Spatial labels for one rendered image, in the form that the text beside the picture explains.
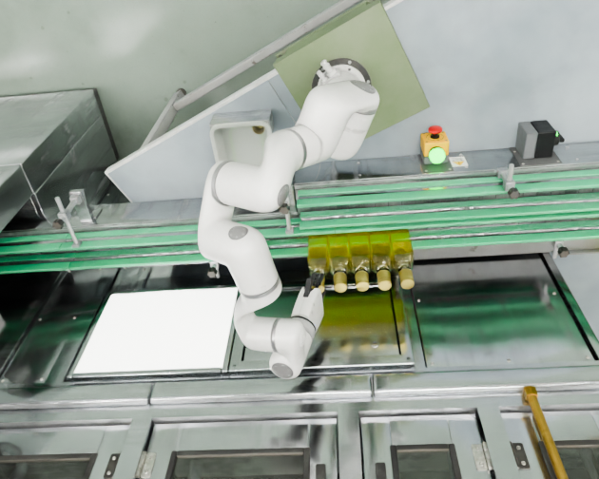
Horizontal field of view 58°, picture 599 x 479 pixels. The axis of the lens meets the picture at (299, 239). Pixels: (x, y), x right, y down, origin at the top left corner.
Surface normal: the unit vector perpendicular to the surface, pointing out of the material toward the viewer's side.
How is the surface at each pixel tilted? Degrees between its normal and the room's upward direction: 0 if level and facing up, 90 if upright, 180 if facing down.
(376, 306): 90
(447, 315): 90
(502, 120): 0
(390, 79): 2
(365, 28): 2
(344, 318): 90
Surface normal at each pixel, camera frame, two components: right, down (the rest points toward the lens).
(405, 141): -0.04, 0.58
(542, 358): -0.11, -0.80
